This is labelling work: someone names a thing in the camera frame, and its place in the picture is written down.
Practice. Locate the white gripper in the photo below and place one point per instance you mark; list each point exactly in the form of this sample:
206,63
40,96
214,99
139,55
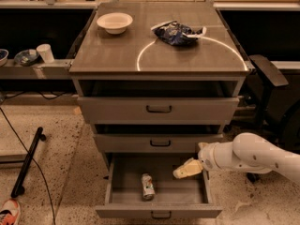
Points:
207,159

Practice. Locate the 7up soda can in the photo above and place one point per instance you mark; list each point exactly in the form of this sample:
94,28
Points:
148,191

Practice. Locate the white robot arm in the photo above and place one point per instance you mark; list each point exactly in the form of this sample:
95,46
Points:
248,153

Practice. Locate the grey middle drawer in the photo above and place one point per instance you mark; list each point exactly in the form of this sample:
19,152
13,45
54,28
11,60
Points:
153,143

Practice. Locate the grey drawer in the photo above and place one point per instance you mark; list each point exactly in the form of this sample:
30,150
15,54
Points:
175,198
158,110
153,143

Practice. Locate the grey bottom drawer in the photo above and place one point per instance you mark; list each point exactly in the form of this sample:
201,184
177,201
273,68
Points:
175,198

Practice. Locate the grey drawer cabinet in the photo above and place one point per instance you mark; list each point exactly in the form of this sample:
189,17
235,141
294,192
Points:
137,64

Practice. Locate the grey top drawer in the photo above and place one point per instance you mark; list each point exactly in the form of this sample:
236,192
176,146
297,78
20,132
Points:
158,110

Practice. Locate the black office chair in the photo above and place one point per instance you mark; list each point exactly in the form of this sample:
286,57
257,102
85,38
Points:
278,105

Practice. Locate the blue chip bag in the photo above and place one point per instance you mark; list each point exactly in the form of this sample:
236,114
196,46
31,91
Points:
177,34

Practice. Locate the white bowl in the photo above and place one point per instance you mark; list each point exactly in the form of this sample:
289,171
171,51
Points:
115,23

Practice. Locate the grey side shelf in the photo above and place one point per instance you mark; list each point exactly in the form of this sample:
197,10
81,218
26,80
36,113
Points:
57,70

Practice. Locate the black bar stand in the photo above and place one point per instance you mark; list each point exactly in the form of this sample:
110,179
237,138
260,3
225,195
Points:
18,188

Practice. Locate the white paper cup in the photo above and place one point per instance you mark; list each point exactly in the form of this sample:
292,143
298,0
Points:
45,51

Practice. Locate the blue patterned bowl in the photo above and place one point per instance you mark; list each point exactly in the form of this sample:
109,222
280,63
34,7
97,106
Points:
26,58

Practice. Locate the orange white sneaker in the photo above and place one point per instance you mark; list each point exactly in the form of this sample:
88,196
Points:
10,213

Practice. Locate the blue bowl at edge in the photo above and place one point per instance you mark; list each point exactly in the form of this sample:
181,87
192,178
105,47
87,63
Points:
3,56

